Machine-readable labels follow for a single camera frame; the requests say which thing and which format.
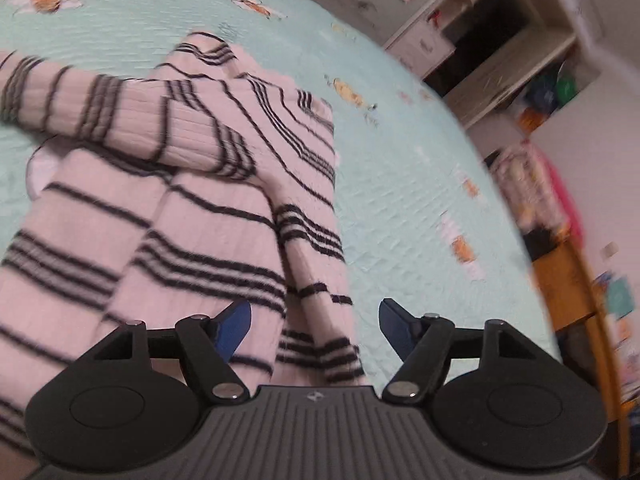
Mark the white drawer cabinet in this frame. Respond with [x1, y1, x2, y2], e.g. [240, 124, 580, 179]
[387, 20, 456, 79]

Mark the pink black striped sweater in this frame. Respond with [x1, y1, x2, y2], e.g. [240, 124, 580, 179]
[1, 32, 364, 455]

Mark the pile of floral bedding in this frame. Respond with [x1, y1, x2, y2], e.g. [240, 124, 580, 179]
[488, 141, 585, 247]

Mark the orange wooden table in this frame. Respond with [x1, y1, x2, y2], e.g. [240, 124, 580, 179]
[533, 237, 631, 479]

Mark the mint green quilted bedspread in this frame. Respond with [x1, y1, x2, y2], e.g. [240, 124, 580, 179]
[1, 0, 558, 386]

